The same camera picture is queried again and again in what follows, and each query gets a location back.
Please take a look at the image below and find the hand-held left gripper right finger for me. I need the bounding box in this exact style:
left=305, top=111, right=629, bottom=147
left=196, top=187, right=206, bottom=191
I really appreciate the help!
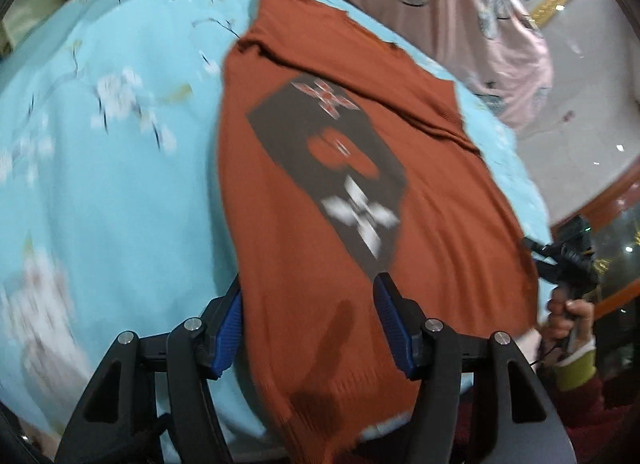
left=372, top=271, right=573, bottom=464

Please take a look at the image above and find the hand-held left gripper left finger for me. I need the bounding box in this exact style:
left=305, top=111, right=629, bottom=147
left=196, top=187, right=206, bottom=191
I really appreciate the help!
left=54, top=274, right=246, bottom=464

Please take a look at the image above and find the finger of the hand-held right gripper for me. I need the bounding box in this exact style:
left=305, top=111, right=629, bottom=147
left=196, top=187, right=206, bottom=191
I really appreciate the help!
left=522, top=238, right=562, bottom=258
left=531, top=256, right=569, bottom=287

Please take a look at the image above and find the orange knit sweater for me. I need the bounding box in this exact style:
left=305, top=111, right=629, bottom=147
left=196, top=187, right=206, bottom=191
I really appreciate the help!
left=218, top=0, right=541, bottom=450

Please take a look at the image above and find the person's right forearm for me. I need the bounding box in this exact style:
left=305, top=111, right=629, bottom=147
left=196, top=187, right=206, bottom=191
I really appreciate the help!
left=550, top=336, right=640, bottom=427

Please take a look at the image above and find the person's right hand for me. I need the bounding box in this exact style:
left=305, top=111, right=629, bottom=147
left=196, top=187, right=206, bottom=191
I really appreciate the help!
left=540, top=289, right=596, bottom=359

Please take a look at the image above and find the light blue floral bedsheet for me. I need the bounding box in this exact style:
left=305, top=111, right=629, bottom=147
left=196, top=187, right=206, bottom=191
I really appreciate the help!
left=0, top=0, right=551, bottom=464

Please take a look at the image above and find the pink quilt with plaid hearts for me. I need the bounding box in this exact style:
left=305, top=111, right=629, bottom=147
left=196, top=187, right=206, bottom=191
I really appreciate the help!
left=192, top=0, right=555, bottom=132

